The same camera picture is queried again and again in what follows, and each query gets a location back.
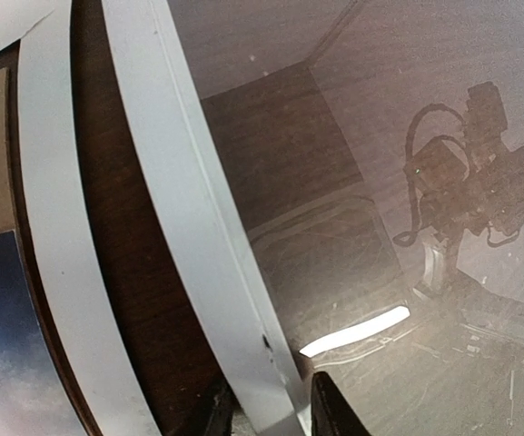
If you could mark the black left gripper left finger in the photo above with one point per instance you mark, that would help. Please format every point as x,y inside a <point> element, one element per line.
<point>218,410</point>

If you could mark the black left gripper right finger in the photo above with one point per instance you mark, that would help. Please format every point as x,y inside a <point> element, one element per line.
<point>331,414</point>

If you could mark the clear acrylic sheet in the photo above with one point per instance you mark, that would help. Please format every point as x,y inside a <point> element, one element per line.
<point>375,153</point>

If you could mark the white photo mat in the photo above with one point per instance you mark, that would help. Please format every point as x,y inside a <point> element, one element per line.
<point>107,392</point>

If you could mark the landscape photo print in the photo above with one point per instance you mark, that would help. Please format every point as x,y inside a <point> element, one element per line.
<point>32,398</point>

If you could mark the white picture frame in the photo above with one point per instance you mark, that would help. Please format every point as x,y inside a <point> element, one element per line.
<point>199,218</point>

